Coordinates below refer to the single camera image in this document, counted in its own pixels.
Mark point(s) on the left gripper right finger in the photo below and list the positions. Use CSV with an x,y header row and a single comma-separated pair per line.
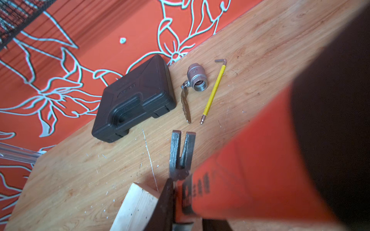
x,y
215,225

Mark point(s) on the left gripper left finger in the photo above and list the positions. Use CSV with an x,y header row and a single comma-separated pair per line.
x,y
163,214

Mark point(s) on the light wooden block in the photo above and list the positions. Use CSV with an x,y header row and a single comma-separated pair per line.
x,y
136,209

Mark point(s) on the orange black claw hammer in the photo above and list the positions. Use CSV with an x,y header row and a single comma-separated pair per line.
x,y
306,155

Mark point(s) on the black plastic tool case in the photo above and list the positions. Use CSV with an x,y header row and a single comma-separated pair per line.
x,y
144,92

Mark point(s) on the steel ball valve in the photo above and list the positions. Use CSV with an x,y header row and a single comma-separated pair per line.
x,y
197,80

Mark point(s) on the yellow hex key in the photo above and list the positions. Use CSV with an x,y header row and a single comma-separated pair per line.
x,y
215,88

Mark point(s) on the black wire wall basket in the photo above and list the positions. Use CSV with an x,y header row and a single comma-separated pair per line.
x,y
17,15

